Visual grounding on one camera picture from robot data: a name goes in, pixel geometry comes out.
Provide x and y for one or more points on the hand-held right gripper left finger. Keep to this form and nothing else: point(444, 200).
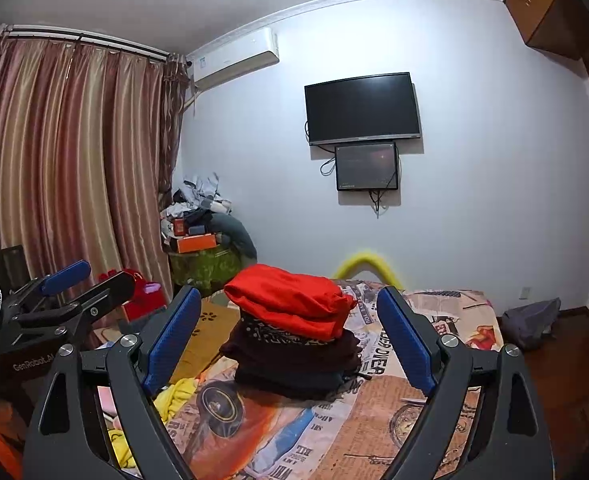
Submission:
point(167, 342)

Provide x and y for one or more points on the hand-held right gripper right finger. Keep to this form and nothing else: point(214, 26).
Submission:
point(407, 345)

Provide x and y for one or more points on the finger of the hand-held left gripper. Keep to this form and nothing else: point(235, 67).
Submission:
point(109, 292)
point(67, 276)

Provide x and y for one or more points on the red zip jacket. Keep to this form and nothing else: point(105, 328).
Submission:
point(289, 300)

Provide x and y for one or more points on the stack of folded dark clothes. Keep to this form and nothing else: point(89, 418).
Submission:
point(284, 355)
point(294, 385)

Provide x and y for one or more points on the red flower plush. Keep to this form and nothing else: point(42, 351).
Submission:
point(124, 276)

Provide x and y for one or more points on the red storage box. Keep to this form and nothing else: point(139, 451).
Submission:
point(147, 305)

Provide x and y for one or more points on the yellow cloth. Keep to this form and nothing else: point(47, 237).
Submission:
point(179, 395)

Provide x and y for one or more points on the green patterned bag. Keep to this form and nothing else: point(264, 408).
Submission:
point(204, 270)

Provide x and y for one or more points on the pink plush toy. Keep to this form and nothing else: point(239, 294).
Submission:
point(107, 400)

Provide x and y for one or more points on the printed bed sheet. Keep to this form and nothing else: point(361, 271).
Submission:
point(354, 420)

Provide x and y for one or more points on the yellow curved tube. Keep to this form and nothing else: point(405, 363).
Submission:
point(369, 260)

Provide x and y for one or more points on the small red box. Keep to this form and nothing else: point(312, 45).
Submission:
point(180, 226)

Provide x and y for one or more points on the orange box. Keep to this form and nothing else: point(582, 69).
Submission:
point(197, 243)

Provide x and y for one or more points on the black white patterned garment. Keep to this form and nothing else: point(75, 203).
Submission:
point(274, 332)

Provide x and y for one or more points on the striped brown curtain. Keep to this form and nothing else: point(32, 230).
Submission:
point(74, 160)

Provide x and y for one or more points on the grey bag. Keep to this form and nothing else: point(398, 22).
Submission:
point(531, 325)

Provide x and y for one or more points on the pile of white clutter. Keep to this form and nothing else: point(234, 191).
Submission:
point(199, 195)

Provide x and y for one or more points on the white air conditioner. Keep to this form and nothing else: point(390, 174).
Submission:
point(234, 57)

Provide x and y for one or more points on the white wall outlet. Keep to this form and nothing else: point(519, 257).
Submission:
point(526, 292)

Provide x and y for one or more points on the small black wall monitor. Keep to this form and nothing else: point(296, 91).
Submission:
point(367, 166)

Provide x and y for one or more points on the white curtain rail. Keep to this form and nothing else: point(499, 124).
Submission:
point(89, 42)

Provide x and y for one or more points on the black wall television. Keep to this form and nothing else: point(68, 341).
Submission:
point(362, 107)

